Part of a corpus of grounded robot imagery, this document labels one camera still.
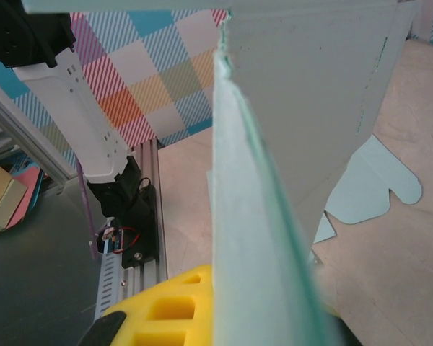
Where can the small controller board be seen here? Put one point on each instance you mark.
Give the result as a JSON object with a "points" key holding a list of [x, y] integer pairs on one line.
{"points": [[112, 238]]}

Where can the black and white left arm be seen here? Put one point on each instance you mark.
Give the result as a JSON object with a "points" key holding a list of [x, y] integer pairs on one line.
{"points": [[75, 119]]}

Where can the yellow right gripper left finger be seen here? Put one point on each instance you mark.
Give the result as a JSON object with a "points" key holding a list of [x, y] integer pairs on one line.
{"points": [[166, 310]]}

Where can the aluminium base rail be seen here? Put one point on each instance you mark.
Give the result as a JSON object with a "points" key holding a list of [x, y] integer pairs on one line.
{"points": [[148, 155]]}

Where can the aluminium frame post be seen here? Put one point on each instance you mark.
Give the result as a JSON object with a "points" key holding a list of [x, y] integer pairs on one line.
{"points": [[29, 144]]}

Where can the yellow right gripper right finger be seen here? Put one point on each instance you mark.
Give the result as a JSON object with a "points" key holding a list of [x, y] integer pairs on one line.
{"points": [[333, 313]]}

